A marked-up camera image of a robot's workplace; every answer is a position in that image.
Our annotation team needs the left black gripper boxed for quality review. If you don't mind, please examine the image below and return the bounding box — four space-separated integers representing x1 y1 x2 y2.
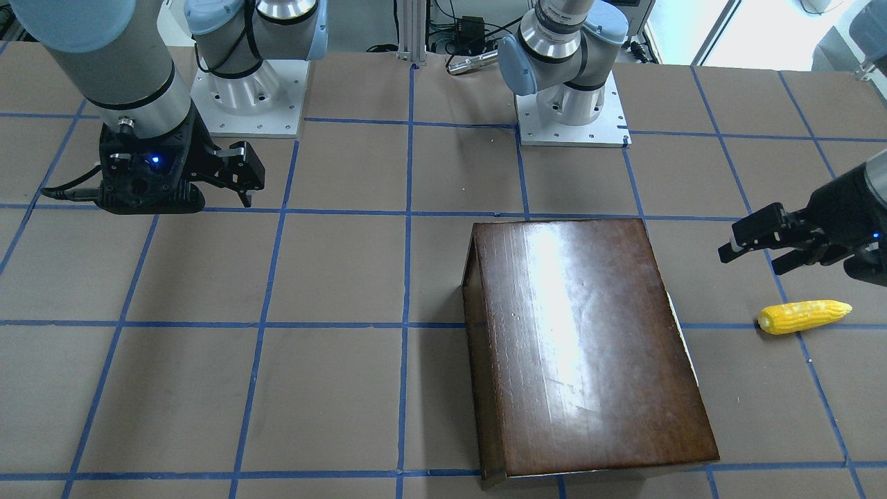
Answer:
718 162 886 287

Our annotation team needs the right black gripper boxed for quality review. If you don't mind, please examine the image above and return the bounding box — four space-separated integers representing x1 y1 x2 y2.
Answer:
97 114 265 214

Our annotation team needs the yellow corn cob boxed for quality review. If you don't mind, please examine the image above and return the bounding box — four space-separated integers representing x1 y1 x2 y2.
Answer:
756 299 853 335

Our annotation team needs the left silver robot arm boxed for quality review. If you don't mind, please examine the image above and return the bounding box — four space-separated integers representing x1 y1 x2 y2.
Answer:
498 1 885 286

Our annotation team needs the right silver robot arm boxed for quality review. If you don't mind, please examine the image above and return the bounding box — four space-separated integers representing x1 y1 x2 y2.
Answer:
10 1 328 215

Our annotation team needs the dark wooden drawer cabinet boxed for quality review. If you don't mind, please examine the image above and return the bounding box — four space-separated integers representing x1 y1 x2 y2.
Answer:
462 218 721 489

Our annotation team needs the black power adapter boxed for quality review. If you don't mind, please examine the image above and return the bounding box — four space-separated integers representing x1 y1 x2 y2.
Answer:
455 16 486 53

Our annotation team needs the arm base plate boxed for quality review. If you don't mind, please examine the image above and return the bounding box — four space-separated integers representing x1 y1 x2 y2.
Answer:
191 60 311 139
514 72 633 148

